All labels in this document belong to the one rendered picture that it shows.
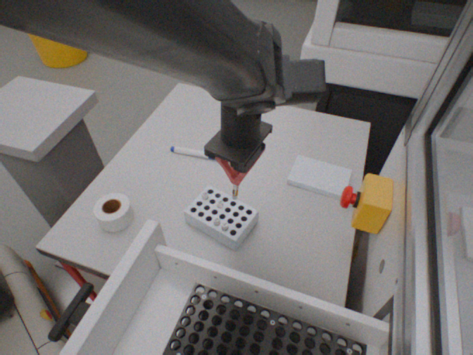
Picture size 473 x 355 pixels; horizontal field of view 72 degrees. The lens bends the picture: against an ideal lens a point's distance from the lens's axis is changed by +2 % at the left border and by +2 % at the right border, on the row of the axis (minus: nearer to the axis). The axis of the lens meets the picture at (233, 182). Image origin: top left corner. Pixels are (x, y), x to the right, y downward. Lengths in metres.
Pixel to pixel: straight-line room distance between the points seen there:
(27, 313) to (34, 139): 0.57
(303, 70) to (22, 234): 1.62
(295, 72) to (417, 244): 0.24
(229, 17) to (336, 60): 0.77
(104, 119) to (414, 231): 2.07
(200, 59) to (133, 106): 2.18
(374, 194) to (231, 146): 0.25
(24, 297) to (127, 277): 0.87
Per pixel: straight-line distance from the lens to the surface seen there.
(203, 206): 0.65
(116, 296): 0.45
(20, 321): 1.27
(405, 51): 0.96
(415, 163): 0.53
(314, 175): 0.75
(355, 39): 0.95
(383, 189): 0.58
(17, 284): 1.35
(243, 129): 0.44
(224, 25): 0.21
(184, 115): 0.93
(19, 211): 1.95
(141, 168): 0.80
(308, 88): 0.41
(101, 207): 0.70
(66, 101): 1.09
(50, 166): 1.07
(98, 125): 2.27
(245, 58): 0.24
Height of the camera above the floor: 1.32
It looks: 49 degrees down
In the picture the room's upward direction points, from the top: straight up
